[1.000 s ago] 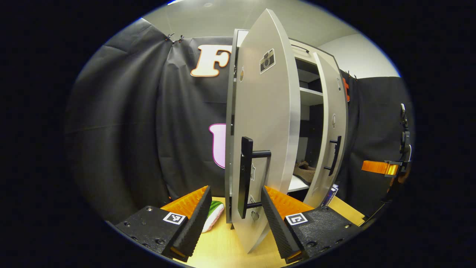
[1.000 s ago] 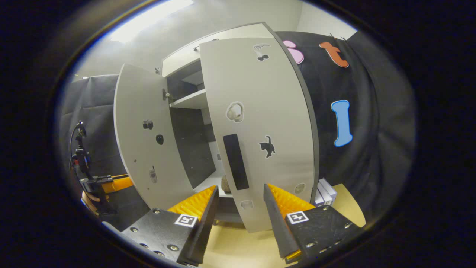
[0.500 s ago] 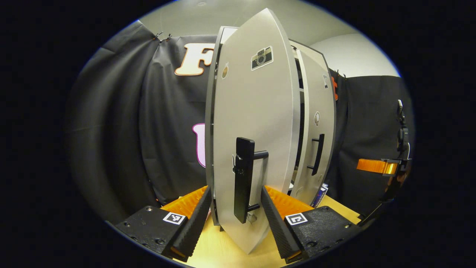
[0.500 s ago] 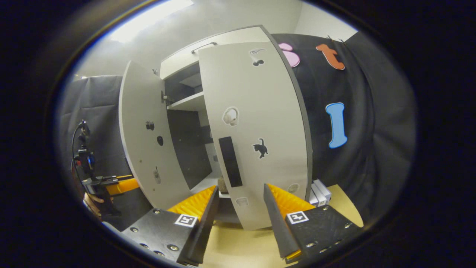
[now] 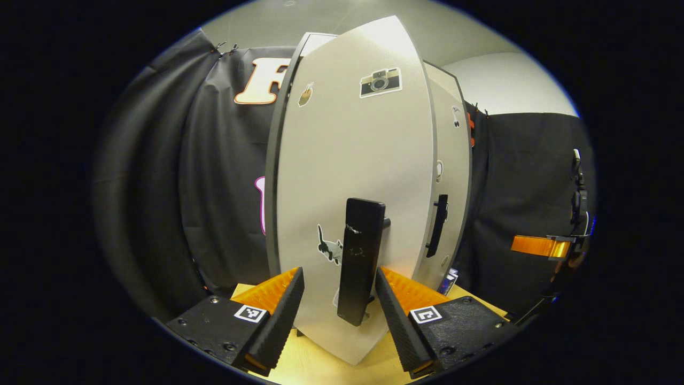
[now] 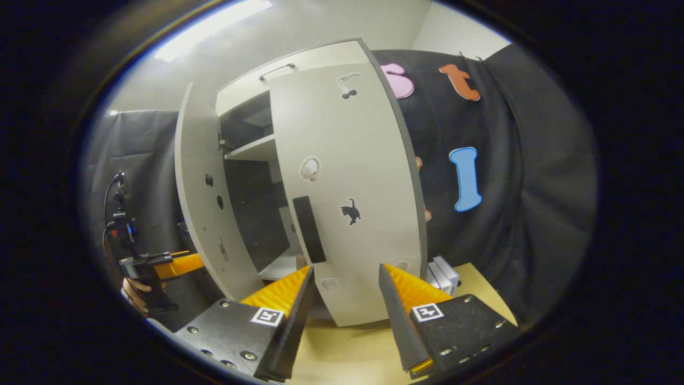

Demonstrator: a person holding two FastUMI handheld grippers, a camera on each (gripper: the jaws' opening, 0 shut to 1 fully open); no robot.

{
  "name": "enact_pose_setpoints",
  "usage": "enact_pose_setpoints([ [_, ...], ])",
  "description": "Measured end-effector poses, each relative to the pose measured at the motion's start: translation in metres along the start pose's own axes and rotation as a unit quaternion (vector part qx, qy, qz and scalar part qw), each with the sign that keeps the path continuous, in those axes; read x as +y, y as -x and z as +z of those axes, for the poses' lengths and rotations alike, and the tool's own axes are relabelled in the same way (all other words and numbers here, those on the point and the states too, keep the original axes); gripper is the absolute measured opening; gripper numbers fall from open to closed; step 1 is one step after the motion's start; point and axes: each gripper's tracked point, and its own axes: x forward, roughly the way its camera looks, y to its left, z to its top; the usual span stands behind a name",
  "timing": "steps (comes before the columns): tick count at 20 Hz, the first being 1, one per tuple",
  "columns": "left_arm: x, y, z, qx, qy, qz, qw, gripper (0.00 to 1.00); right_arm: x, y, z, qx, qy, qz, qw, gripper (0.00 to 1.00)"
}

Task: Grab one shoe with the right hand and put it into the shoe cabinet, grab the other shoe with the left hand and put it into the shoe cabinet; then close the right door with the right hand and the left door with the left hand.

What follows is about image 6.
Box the black door handle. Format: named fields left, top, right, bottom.
left=292, top=196, right=327, bottom=264

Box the black backdrop cloth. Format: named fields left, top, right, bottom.
left=80, top=43, right=598, bottom=332

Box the white cabinet drawer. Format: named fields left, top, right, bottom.
left=214, top=38, right=375, bottom=116

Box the small white cardboard box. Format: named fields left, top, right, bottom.
left=426, top=256, right=460, bottom=297

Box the white cabinet door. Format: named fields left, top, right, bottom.
left=175, top=81, right=265, bottom=302
left=269, top=61, right=428, bottom=328

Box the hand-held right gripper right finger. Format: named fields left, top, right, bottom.
left=378, top=263, right=520, bottom=379

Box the white shoe cabinet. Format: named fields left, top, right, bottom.
left=175, top=37, right=428, bottom=328

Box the ceiling light panel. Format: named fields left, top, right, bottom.
left=155, top=0, right=273, bottom=62

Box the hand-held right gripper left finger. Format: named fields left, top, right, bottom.
left=174, top=265, right=316, bottom=383

